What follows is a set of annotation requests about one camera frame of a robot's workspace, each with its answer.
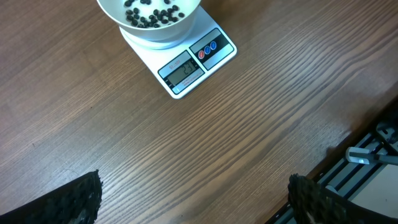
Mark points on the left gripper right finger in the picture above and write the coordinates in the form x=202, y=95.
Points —
x=313, y=203

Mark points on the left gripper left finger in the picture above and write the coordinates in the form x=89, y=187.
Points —
x=75, y=202

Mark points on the white digital kitchen scale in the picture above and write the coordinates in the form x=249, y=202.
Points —
x=190, y=60

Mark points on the white bowl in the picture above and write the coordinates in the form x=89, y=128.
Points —
x=114, y=9

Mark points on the black beans in bowl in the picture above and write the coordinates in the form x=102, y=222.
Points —
x=152, y=14

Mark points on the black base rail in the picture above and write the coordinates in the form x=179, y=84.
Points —
x=371, y=186

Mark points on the grey clip on rail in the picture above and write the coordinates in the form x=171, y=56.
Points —
x=363, y=156

